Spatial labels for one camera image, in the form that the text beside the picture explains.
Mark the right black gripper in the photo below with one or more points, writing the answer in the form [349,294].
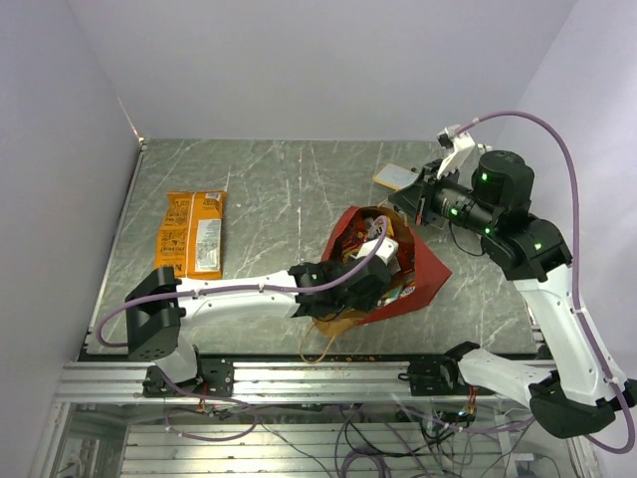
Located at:
[417,200]

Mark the red paper bag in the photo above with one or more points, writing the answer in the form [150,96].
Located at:
[381,290]

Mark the orange kettle chips bag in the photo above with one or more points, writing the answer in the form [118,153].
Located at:
[189,239]

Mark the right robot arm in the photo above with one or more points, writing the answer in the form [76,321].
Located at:
[577,397]

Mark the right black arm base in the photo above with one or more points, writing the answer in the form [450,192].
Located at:
[431,376]

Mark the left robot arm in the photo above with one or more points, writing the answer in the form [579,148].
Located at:
[165,307]

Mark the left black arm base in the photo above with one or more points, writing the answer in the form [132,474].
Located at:
[213,377]

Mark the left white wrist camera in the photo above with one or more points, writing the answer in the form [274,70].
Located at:
[385,249]

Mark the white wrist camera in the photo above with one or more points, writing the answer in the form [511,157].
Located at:
[459,146]
[385,249]

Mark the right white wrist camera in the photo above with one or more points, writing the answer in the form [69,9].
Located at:
[459,146]

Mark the aluminium frame rail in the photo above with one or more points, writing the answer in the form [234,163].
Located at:
[252,382]

